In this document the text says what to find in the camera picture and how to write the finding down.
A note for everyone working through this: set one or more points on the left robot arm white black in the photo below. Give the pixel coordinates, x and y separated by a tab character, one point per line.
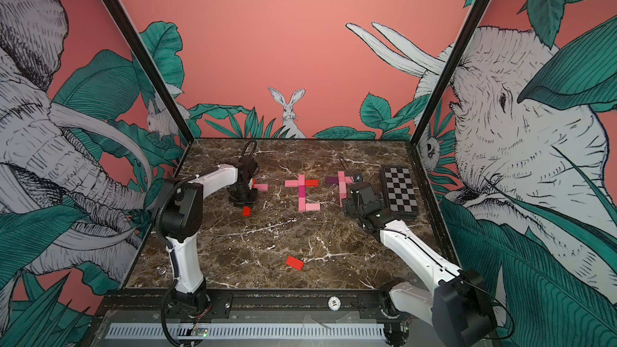
179	216

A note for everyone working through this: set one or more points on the black left frame post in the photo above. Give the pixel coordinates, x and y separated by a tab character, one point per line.
121	18

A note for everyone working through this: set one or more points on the dark purple block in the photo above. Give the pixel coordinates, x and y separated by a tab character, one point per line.
331	181

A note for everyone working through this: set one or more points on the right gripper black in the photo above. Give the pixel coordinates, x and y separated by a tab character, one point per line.
350	206

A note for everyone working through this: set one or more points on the black frame post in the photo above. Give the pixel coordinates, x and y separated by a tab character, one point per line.
121	18
470	25

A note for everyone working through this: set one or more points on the black white checkerboard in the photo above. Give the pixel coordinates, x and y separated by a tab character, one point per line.
398	192

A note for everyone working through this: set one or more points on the black front rail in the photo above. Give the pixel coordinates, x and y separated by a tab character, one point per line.
369	303

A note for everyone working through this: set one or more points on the white slotted cable duct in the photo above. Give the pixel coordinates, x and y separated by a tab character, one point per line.
231	331

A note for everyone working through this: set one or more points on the black right frame post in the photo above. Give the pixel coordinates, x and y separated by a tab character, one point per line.
470	25

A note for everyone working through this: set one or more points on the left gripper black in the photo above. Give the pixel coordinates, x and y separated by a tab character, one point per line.
252	201

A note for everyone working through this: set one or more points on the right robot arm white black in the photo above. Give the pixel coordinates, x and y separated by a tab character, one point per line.
454	302

